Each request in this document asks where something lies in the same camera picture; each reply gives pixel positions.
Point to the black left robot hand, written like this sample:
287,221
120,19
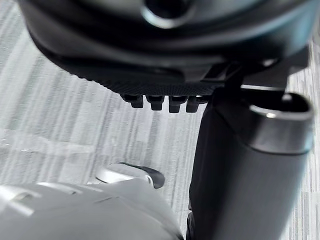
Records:
160,50

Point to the dark robot foot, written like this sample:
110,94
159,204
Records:
156,177

